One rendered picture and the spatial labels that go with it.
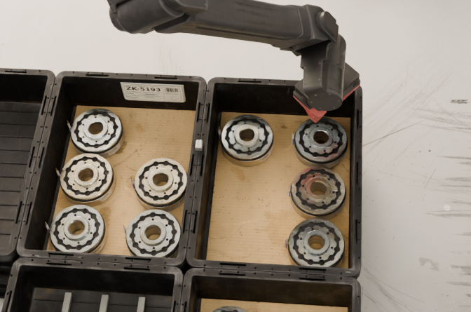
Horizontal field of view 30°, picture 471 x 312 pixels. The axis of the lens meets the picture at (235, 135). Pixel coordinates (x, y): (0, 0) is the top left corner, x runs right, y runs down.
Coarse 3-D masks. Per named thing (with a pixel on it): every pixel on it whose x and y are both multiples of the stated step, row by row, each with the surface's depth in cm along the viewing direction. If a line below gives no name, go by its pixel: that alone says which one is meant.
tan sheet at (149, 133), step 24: (144, 120) 178; (168, 120) 178; (192, 120) 178; (72, 144) 176; (144, 144) 175; (168, 144) 175; (120, 168) 173; (120, 192) 170; (120, 216) 167; (48, 240) 165; (120, 240) 164
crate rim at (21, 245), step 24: (72, 72) 173; (96, 72) 173; (48, 120) 167; (192, 144) 163; (192, 168) 162; (192, 192) 158; (24, 216) 157; (24, 240) 154; (144, 264) 151; (168, 264) 151
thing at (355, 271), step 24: (360, 96) 167; (360, 120) 164; (360, 144) 161; (360, 168) 159; (360, 192) 156; (192, 216) 155; (360, 216) 154; (192, 240) 153; (360, 240) 151; (192, 264) 150; (216, 264) 150; (240, 264) 150; (264, 264) 150; (360, 264) 149
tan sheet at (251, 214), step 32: (288, 128) 176; (224, 160) 173; (288, 160) 172; (224, 192) 169; (256, 192) 169; (320, 192) 168; (224, 224) 165; (256, 224) 165; (288, 224) 165; (224, 256) 162; (256, 256) 162
